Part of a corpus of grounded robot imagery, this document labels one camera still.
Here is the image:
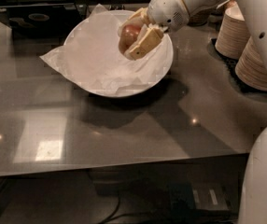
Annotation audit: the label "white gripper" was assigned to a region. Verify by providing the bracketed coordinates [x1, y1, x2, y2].
[118, 0, 190, 60]

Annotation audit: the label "red apple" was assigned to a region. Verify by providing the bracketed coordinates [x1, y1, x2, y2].
[119, 25, 141, 53]

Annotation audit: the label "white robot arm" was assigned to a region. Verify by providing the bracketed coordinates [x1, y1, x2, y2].
[118, 0, 267, 224]

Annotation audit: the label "white bowl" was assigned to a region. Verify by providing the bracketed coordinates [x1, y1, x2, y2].
[63, 9, 175, 99]

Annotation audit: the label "white paper liner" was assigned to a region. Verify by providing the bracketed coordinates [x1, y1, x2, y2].
[39, 3, 171, 98]

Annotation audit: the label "tall stack paper plates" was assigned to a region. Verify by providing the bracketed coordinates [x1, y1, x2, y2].
[215, 5, 250, 60]

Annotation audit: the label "black mat under plates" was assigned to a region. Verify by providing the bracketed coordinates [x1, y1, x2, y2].
[210, 38, 267, 95]

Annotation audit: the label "black laptop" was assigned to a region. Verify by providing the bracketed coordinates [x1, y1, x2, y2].
[0, 3, 87, 38]

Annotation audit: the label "front stack paper plates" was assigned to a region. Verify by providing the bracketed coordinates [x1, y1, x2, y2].
[235, 37, 267, 91]

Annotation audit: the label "black power box under table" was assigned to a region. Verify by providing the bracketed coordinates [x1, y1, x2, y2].
[169, 183, 232, 213]

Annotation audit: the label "black cable under table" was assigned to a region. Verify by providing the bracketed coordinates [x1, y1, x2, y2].
[95, 189, 240, 224]

